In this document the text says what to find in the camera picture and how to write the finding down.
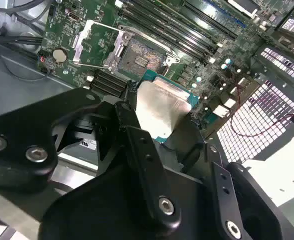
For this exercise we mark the silver topped CPU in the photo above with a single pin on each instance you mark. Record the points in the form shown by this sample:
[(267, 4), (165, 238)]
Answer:
[(159, 107)]

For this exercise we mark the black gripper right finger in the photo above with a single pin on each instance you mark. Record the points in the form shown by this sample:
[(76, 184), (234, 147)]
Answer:
[(224, 210)]

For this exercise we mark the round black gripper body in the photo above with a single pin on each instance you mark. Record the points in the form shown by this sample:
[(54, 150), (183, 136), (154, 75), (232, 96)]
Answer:
[(99, 212)]

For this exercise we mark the metal socket cover frame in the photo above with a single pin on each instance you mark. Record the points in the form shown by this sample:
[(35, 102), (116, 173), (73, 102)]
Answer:
[(77, 53)]

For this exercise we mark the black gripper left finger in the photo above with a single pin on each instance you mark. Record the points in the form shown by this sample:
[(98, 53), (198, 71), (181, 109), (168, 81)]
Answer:
[(24, 120)]

